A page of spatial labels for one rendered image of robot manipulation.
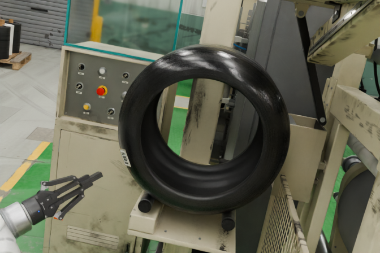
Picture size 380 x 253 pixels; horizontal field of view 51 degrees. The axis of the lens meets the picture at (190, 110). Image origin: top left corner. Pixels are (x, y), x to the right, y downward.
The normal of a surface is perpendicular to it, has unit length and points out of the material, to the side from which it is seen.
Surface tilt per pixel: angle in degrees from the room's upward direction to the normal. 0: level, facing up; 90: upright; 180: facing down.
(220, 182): 42
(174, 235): 0
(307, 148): 90
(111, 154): 90
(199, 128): 90
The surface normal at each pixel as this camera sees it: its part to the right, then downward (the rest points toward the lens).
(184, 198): -0.15, 0.40
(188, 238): 0.18, -0.95
